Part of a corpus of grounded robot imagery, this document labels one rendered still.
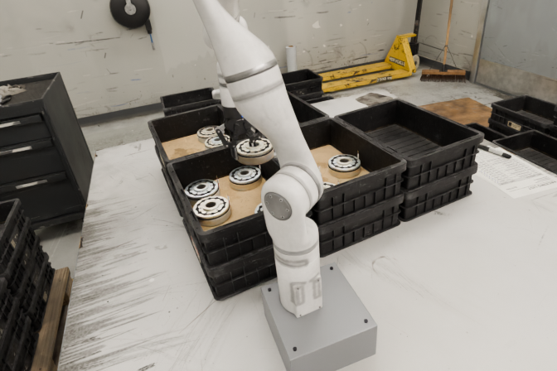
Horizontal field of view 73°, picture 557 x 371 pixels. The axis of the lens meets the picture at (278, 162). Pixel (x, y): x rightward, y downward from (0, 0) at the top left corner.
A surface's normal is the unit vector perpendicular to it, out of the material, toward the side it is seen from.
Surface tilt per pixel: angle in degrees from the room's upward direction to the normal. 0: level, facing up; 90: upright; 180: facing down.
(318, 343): 2
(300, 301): 91
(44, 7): 90
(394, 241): 0
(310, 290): 91
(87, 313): 0
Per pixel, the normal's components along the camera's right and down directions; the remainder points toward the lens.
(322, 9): 0.33, 0.44
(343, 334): -0.09, -0.85
